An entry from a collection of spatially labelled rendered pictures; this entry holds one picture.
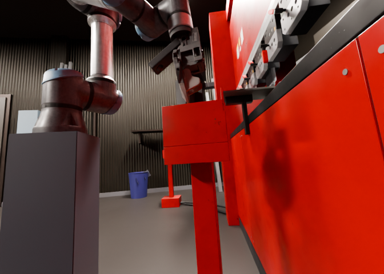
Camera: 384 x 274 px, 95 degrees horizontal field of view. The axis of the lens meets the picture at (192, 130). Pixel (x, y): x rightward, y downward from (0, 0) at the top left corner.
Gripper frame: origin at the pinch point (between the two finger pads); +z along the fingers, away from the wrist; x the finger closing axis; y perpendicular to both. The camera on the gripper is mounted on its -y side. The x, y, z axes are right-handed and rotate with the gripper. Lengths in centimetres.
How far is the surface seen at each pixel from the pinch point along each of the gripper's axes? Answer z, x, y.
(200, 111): 5.7, -4.9, 4.3
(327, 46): 1.4, -13.9, 29.4
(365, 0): 0.3, -21.9, 30.4
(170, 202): 70, 197, -82
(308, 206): 32.0, 1.5, 25.0
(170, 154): 15.1, -4.8, -4.8
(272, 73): -21, 49, 39
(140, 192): 59, 256, -158
